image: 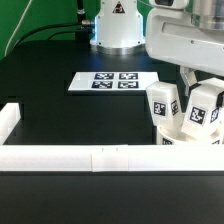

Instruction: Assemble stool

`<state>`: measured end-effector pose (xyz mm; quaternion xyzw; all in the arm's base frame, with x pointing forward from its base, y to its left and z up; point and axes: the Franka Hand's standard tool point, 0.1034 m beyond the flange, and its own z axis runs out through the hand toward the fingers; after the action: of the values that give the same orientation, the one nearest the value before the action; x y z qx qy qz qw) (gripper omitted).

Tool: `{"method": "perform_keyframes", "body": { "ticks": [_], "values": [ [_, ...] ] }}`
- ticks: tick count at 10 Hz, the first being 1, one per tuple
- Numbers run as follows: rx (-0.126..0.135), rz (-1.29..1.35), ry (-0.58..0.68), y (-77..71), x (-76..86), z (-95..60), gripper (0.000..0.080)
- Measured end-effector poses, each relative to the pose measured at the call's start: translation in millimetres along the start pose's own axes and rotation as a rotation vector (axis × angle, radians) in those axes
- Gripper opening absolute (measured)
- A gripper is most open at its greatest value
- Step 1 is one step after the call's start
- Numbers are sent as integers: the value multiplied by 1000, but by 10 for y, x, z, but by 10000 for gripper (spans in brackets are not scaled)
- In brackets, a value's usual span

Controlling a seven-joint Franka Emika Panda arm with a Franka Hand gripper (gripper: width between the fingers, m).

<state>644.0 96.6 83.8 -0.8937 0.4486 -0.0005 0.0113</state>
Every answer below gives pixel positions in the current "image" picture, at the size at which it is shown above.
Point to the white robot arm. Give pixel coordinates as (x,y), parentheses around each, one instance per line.
(120,29)

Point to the white marker base plate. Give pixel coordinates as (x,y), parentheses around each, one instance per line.
(112,81)

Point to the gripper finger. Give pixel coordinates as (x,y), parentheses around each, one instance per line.
(220,99)

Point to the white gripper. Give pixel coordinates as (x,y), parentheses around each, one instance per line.
(171,37)

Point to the white left fence wall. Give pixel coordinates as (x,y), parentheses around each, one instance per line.
(9,117)

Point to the white fence wall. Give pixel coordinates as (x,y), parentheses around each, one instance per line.
(9,117)
(112,158)

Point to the white front fence wall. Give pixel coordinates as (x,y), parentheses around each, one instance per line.
(112,158)

